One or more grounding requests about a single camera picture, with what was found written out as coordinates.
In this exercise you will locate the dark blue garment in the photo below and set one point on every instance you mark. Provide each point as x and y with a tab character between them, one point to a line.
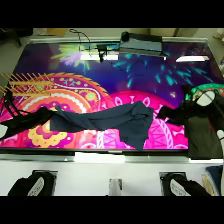
110	121

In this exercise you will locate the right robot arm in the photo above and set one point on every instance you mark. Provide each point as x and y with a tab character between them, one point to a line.
181	113

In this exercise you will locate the grey garment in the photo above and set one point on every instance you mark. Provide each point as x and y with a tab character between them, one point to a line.
141	45

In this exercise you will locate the dark olive garment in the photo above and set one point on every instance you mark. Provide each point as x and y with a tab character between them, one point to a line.
201	136

